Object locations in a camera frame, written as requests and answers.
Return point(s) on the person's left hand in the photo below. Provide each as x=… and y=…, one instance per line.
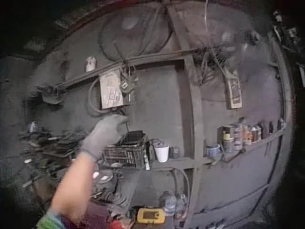
x=102, y=139

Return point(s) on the person's left fingers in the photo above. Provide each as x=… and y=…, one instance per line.
x=116, y=122

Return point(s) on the black box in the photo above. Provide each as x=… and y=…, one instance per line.
x=134, y=138

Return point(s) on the black plastic crate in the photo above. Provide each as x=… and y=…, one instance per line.
x=128, y=155

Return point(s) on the dark slim bottle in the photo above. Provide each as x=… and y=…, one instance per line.
x=151, y=151

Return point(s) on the white tube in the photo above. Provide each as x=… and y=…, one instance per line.
x=147, y=162

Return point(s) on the white plastic cup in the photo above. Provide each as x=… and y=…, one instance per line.
x=162, y=152

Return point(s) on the grey round discs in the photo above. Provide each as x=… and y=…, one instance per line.
x=104, y=177

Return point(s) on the small white bottle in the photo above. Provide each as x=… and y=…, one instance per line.
x=91, y=64

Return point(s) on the small black block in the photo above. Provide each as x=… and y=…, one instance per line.
x=175, y=152

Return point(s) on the heap of dark tools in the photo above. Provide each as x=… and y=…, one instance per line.
x=54, y=145

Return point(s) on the hanging black rubber tyre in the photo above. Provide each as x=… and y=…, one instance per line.
x=104, y=45

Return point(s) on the small pale spray bottle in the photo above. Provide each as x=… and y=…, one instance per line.
x=33, y=127

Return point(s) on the clear water bottle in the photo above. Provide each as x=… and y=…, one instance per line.
x=180, y=207
x=170, y=204

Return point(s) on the yellow handheld meter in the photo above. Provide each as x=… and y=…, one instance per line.
x=150, y=215

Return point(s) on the hanging printed carton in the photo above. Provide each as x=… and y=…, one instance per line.
x=234, y=90

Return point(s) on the row of cans and bottles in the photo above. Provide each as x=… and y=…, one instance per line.
x=243, y=137

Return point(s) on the worn cardboard wall box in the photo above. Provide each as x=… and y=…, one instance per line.
x=110, y=91

